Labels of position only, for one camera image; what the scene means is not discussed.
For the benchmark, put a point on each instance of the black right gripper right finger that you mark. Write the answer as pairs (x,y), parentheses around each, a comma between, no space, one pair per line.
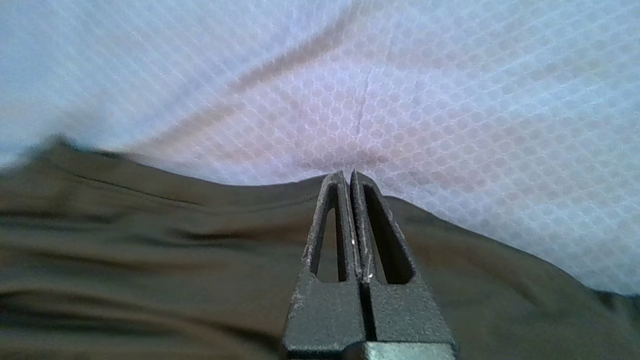
(405,315)

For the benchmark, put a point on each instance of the blue bed sheet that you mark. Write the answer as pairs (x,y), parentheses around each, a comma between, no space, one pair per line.
(400,100)

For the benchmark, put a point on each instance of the black t-shirt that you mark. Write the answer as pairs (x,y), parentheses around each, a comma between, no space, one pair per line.
(150,260)

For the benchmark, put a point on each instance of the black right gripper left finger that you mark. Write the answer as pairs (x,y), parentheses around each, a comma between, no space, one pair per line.
(325,315)

